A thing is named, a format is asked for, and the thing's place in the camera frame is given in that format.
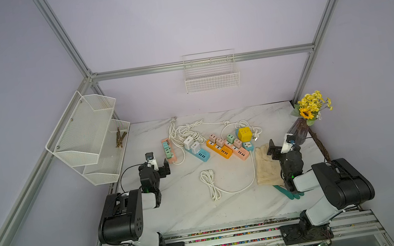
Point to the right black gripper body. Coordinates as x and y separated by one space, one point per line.
275 151

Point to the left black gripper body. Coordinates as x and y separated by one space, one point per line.
162 169

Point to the orange power strip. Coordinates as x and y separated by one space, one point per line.
224 151

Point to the white charger plug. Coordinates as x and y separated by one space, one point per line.
195 148
188 142

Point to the pink charger plug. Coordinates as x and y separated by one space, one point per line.
213 138
220 142

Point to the blue power strip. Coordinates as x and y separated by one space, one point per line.
203 155

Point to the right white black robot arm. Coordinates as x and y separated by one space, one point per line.
342 185

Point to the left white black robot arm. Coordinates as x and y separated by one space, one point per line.
122 221

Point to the yellow cube socket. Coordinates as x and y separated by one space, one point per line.
244 134

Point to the beige work glove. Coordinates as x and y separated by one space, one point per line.
268 170

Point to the dark purple glass vase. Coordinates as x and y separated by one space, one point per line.
299 130

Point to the pink power strip right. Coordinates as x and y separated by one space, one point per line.
238 150

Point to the pink power strip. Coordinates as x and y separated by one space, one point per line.
169 151
238 150

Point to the pink power strip left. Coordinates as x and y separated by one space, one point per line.
169 151

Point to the green rubber glove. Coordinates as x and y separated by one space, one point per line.
288 194

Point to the brown twigs on shelf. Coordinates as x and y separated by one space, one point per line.
120 136

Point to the yellow artificial flower bouquet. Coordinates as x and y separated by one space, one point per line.
310 107

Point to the white two-tier mesh shelf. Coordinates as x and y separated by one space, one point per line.
85 138

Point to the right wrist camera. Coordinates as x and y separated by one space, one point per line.
289 143

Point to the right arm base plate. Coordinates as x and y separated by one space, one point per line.
297 234

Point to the white wire wall basket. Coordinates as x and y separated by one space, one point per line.
210 71

